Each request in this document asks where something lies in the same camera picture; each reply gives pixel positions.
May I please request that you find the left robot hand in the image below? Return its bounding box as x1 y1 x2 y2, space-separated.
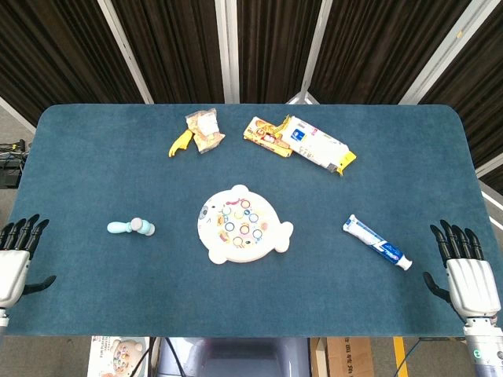
0 214 57 311

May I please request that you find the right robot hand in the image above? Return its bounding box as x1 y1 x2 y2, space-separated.
422 219 497 318

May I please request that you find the light blue toy bottle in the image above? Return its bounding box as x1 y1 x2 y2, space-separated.
106 217 156 237

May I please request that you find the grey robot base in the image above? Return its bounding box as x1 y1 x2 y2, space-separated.
156 336 311 377

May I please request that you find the toy box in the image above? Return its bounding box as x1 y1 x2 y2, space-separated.
86 335 151 377

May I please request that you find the white fish-shaped toy board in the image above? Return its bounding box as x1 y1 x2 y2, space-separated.
196 184 295 265

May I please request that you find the black power device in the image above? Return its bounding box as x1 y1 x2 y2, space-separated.
0 139 29 190

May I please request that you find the blue white toothpaste tube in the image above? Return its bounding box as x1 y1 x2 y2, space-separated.
342 214 413 272

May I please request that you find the brown cardboard box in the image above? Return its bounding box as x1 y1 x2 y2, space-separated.
310 336 374 377

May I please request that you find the blue felt table mat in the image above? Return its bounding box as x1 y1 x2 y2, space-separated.
0 103 503 339

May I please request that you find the white biscuit package yellow end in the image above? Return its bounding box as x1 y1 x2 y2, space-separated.
281 115 358 177

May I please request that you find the yellow plastic tool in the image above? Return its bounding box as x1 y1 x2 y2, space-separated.
168 130 195 159

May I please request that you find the clear cracker snack bag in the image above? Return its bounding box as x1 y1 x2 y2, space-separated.
185 108 226 155

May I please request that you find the white stand with pole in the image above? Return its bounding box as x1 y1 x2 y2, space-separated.
285 0 335 105

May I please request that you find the yellow red snack package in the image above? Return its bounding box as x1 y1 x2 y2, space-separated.
242 115 294 159

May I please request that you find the dark brown pleated curtain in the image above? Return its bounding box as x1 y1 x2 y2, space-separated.
0 0 503 193

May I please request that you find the blue floor cable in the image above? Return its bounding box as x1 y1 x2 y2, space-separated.
399 336 424 377

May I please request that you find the black floor cable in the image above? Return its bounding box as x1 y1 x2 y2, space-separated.
129 336 159 377
163 336 186 377

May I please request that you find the white double frame post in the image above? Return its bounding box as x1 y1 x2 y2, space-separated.
214 0 241 104

